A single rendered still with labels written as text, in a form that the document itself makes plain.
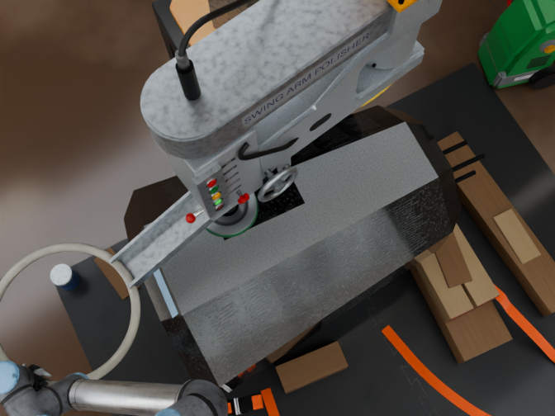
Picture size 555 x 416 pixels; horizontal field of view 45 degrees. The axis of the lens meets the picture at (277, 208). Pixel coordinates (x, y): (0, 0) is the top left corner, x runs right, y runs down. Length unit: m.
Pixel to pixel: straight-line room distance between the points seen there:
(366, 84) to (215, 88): 0.66
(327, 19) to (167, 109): 0.45
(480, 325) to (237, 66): 1.90
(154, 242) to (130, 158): 1.26
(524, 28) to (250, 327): 1.89
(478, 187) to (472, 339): 0.72
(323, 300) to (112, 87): 1.80
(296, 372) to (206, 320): 0.76
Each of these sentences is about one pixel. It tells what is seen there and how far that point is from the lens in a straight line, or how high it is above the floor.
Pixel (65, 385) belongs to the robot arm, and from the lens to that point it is 2.08.
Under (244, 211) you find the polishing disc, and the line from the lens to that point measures 2.40.
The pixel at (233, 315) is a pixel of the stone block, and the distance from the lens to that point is 2.42.
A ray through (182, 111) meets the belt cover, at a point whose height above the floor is 1.74.
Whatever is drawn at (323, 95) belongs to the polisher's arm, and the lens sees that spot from 1.93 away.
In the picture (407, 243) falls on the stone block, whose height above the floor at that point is 0.73.
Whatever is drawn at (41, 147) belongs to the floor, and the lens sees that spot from 3.69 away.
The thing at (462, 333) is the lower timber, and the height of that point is 0.14.
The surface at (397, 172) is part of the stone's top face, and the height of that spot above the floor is 0.87.
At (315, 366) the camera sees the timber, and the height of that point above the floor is 0.13.
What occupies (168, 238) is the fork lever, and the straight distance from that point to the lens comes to 2.30.
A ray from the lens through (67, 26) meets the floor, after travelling 3.99.
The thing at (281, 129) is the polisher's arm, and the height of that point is 1.43.
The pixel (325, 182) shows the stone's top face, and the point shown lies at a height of 0.87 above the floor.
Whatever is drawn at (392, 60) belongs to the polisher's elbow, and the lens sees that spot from 2.13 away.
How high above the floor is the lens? 3.17
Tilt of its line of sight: 72 degrees down
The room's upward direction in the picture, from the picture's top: 5 degrees counter-clockwise
